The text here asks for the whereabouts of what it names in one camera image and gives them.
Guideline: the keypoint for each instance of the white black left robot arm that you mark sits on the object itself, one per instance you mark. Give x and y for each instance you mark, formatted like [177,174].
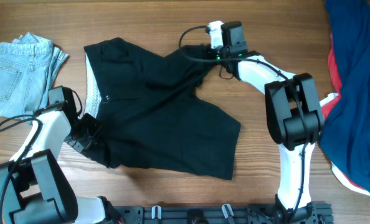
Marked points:
[33,188]

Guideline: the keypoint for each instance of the blue garment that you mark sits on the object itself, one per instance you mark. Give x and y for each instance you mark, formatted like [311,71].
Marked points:
[346,137]

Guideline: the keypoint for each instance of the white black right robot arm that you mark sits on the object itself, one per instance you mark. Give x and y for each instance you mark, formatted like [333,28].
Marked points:
[293,111]

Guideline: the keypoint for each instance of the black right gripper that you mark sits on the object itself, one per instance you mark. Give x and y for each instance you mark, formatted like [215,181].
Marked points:
[215,53]

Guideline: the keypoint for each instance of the folded light blue jeans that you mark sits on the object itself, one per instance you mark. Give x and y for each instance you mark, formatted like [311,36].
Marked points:
[29,66]

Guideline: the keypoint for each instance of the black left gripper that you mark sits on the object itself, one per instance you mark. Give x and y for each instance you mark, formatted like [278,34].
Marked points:
[80,142]

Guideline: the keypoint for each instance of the black shorts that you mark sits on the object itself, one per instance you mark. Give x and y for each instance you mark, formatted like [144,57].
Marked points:
[151,116]

